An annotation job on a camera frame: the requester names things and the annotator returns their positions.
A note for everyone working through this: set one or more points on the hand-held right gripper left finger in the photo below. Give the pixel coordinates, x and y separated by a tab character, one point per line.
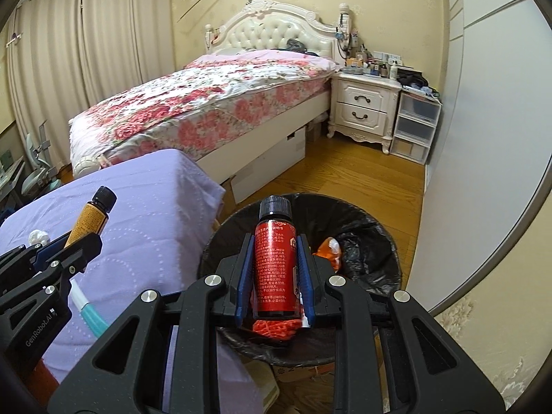
243	284

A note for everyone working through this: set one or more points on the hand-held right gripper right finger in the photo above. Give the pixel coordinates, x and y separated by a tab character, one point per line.
304	284

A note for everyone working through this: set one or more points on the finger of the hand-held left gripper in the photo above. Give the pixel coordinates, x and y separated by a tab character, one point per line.
82	250
47	252

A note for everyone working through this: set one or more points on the yellow label bottle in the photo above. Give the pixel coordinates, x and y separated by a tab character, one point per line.
88	220

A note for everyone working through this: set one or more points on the red label bottle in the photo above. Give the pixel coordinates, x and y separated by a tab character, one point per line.
276	267

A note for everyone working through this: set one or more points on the bin with black liner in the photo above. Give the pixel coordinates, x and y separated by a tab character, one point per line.
366	241

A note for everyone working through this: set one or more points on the white tissue wad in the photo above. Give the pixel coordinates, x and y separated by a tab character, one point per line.
39	237

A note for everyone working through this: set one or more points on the crumpled orange plastic bag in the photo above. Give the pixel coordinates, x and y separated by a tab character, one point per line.
330	252

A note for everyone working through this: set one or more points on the red mesh net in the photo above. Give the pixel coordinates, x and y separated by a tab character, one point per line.
276	327

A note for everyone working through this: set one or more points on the teal and white box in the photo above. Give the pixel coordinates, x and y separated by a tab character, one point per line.
92	319

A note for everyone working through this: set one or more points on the grey desk chair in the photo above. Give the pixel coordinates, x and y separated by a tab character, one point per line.
36	164

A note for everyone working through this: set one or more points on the cardboard box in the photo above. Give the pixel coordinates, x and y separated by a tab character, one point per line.
267	168

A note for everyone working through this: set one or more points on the white nightstand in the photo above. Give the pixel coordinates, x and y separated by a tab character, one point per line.
362	103

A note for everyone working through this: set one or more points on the floral blanket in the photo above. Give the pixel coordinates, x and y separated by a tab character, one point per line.
194	95

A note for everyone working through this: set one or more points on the clear plastic drawer unit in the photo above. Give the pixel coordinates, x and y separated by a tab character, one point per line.
414	125

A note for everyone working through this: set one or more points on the beige curtain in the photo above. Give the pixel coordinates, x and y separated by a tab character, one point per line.
86	51

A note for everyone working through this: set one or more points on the group of small bottles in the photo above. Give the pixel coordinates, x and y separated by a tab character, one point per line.
371	65

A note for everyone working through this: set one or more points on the white wardrobe door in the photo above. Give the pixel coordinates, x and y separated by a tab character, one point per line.
483	138

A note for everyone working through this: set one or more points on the dark clothes pile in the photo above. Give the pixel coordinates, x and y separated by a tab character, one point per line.
412	80

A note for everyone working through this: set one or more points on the white bed with tufted headboard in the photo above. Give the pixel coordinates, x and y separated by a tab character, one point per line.
267	34

